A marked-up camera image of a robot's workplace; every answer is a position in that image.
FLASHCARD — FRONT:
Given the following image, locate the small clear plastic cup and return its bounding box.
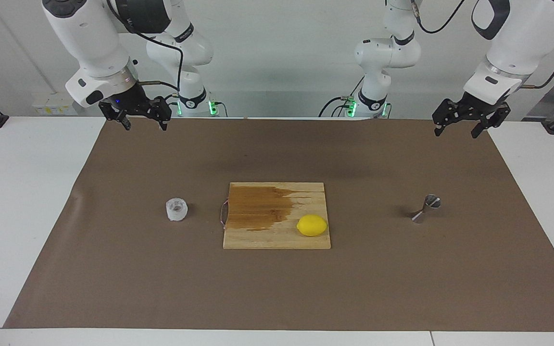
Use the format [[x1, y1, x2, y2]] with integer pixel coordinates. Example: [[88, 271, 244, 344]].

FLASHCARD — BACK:
[[165, 198, 189, 222]]

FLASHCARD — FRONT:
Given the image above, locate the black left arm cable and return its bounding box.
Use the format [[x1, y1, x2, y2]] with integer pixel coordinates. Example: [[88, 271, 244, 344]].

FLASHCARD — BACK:
[[411, 0, 554, 90]]

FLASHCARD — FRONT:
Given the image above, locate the brown paper table mat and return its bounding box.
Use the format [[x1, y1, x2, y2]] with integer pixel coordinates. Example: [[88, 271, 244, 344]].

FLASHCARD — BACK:
[[3, 118, 554, 332]]

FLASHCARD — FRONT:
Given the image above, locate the wooden cutting board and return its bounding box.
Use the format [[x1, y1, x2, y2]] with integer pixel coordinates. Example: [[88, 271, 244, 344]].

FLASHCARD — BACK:
[[220, 182, 331, 250]]

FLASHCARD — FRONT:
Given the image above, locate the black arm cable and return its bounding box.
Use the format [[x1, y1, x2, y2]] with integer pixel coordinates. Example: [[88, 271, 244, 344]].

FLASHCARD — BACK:
[[106, 0, 184, 93], [411, 0, 554, 90]]

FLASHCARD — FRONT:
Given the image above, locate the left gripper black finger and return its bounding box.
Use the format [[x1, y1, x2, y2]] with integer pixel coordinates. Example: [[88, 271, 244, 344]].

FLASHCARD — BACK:
[[432, 99, 466, 138], [472, 104, 511, 139]]

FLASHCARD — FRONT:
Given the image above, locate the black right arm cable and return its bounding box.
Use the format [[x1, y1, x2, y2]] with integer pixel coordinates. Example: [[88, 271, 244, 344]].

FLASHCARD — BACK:
[[106, 0, 184, 93]]

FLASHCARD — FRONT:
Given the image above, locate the white wall socket box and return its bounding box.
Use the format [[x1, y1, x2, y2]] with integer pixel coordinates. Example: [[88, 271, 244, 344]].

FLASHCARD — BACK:
[[32, 93, 75, 116]]

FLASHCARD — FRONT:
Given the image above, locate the yellow lemon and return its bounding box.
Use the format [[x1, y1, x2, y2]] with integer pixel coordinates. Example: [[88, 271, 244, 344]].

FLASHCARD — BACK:
[[296, 214, 328, 237]]

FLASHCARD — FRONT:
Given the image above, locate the steel double jigger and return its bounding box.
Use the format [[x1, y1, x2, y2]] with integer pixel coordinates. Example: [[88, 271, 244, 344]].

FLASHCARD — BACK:
[[411, 194, 441, 224]]

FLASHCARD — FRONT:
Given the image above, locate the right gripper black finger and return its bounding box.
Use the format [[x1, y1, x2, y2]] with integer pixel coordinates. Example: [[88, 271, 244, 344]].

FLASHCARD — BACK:
[[98, 99, 132, 131], [148, 96, 172, 132]]

